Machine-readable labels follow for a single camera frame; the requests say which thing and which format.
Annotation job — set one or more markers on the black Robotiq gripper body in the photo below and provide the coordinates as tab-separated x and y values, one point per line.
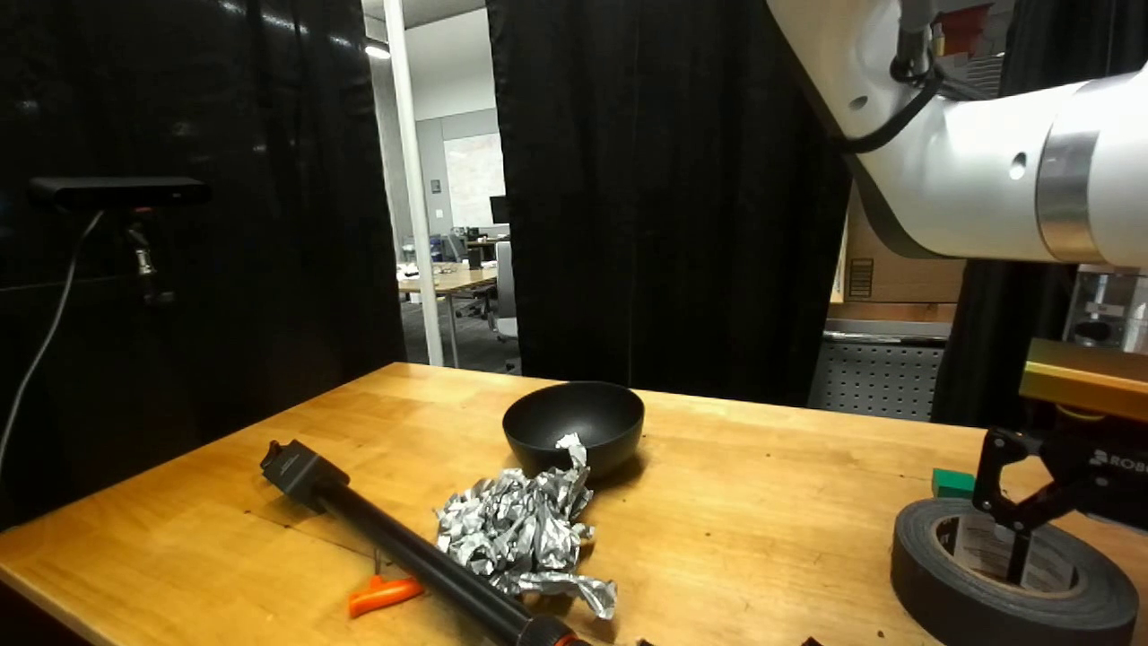
1106	473

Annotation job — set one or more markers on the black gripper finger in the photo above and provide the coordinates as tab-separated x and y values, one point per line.
1021	540
985	473

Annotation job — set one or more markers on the black masking tape roll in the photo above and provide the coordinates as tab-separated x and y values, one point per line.
932	586

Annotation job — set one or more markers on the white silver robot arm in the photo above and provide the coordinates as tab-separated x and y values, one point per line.
981	156

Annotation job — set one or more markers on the green block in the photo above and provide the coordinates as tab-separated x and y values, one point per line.
953	482

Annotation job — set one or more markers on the grey perforated metal plate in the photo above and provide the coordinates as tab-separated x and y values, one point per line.
881	378

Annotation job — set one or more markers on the cardboard box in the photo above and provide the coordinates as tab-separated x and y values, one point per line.
898	269

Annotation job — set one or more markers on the black curtain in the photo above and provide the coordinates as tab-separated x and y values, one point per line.
191	299
667	203

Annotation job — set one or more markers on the black bowl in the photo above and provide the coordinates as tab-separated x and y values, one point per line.
560	425

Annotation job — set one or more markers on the crumpled aluminium foil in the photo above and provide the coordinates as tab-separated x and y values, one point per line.
515	532

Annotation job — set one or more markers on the wooden background desk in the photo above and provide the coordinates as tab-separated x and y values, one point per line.
450	286

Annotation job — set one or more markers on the white board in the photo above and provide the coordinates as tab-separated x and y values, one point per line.
473	182

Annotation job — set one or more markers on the black rod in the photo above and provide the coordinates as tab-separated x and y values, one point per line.
395	540

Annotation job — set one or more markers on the orange carrot toy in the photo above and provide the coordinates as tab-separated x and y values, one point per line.
380	595

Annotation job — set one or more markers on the white post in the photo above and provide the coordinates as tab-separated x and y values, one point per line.
414	182

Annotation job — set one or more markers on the black bar camera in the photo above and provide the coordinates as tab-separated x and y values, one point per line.
112	193

